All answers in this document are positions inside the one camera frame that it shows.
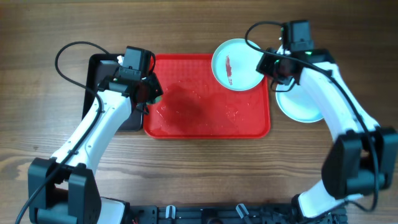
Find green yellow sponge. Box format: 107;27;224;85
152;96;162;104

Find light blue plate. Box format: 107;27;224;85
275;80;323;123
211;39;264;91

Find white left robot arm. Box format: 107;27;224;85
23;73;163;223

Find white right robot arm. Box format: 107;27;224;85
256;49;397;223

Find black tray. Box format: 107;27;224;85
86;54;144;132

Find red tray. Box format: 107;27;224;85
144;54;271;139

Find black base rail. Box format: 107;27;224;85
126;203;348;224

